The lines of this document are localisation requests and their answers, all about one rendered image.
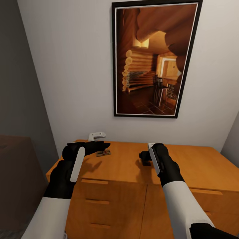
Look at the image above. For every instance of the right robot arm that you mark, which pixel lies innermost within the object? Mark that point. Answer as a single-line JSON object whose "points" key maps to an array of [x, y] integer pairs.
{"points": [[188, 220]]}

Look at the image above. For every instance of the picture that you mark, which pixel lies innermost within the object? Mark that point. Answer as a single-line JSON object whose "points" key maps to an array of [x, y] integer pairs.
{"points": [[152, 47]]}

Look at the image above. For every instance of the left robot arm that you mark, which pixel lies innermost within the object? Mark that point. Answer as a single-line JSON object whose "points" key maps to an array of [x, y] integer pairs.
{"points": [[50, 218]]}

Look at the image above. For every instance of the door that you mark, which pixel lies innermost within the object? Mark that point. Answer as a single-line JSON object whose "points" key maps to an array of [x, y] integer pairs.
{"points": [[27, 146]]}

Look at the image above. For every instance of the mousetrap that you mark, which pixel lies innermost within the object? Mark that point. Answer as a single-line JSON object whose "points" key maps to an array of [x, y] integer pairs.
{"points": [[103, 153], [146, 162]]}

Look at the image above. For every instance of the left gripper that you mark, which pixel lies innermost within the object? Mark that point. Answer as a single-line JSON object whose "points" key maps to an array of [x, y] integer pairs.
{"points": [[98, 146]]}

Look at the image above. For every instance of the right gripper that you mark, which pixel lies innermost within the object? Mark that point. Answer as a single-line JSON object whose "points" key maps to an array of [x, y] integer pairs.
{"points": [[145, 155]]}

